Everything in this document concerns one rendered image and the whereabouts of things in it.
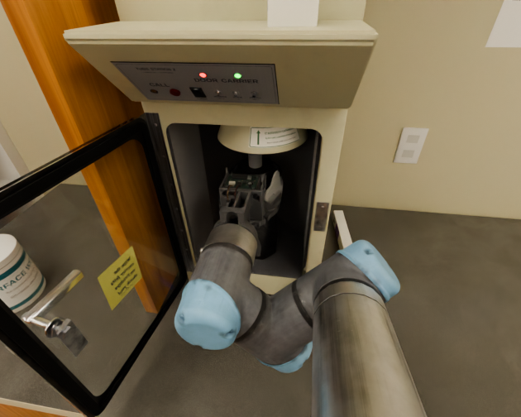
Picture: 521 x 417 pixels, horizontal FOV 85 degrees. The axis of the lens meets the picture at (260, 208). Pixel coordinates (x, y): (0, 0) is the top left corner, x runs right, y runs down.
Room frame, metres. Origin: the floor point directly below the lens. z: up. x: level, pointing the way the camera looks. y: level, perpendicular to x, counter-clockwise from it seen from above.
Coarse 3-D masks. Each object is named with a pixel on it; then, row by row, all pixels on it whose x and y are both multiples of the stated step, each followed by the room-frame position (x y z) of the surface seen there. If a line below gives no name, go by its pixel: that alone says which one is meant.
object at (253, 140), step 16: (224, 128) 0.50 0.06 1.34; (240, 128) 0.47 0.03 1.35; (256, 128) 0.46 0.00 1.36; (272, 128) 0.46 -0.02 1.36; (288, 128) 0.47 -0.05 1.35; (304, 128) 0.51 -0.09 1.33; (224, 144) 0.48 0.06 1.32; (240, 144) 0.46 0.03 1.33; (256, 144) 0.45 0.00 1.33; (272, 144) 0.45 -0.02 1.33; (288, 144) 0.46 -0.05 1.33
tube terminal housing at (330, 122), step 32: (128, 0) 0.46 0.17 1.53; (160, 0) 0.45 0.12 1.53; (192, 0) 0.44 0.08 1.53; (224, 0) 0.44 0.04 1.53; (256, 0) 0.43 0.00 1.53; (320, 0) 0.42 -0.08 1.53; (352, 0) 0.41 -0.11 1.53; (320, 128) 0.41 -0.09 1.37; (320, 160) 0.41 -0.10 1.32; (320, 192) 0.41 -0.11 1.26; (320, 256) 0.41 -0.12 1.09
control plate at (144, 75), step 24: (144, 72) 0.37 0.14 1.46; (168, 72) 0.37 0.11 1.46; (192, 72) 0.36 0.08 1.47; (216, 72) 0.36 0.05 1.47; (240, 72) 0.35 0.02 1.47; (264, 72) 0.34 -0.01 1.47; (168, 96) 0.41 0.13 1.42; (192, 96) 0.40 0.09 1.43; (216, 96) 0.40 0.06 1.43; (240, 96) 0.39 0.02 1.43; (264, 96) 0.38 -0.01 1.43
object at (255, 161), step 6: (252, 156) 0.50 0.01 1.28; (258, 156) 0.50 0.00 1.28; (240, 162) 0.53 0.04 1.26; (246, 162) 0.52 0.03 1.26; (252, 162) 0.50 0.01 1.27; (258, 162) 0.50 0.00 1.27; (264, 162) 0.52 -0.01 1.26; (270, 162) 0.52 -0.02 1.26; (234, 168) 0.52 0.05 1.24; (240, 168) 0.50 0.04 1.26; (246, 168) 0.50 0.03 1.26; (252, 168) 0.50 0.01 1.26; (258, 168) 0.50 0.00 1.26; (264, 168) 0.50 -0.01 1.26; (270, 168) 0.50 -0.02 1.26; (276, 168) 0.51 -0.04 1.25; (246, 174) 0.48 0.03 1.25; (252, 174) 0.48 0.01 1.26; (258, 174) 0.48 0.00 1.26; (264, 174) 0.48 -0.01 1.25; (270, 174) 0.49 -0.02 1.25
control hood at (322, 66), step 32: (96, 32) 0.35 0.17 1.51; (128, 32) 0.34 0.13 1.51; (160, 32) 0.33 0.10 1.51; (192, 32) 0.33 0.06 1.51; (224, 32) 0.32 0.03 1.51; (256, 32) 0.32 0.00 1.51; (288, 32) 0.31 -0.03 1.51; (320, 32) 0.31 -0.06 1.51; (352, 32) 0.30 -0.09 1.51; (96, 64) 0.37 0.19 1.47; (288, 64) 0.33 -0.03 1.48; (320, 64) 0.33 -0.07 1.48; (352, 64) 0.32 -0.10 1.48; (128, 96) 0.42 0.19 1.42; (288, 96) 0.38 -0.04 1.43; (320, 96) 0.37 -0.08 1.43; (352, 96) 0.36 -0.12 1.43
